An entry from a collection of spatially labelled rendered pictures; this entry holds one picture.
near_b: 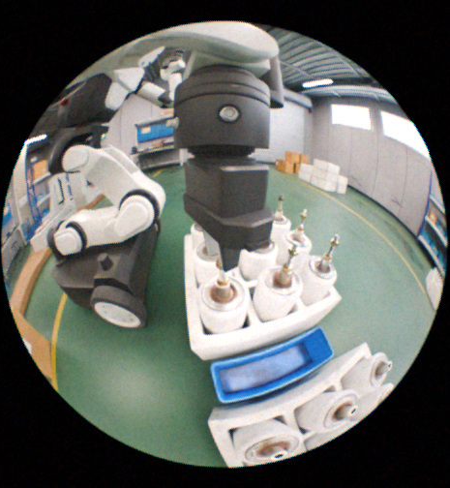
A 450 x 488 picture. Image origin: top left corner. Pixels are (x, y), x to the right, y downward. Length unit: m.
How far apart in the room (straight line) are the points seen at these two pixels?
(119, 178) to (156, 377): 0.60
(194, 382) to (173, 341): 0.16
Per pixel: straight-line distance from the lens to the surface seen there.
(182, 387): 0.48
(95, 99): 0.55
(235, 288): 0.26
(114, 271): 0.45
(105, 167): 0.49
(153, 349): 0.52
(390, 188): 5.31
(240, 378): 0.47
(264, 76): 0.18
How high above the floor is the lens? 0.47
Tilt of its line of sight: 37 degrees down
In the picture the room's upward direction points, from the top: straight up
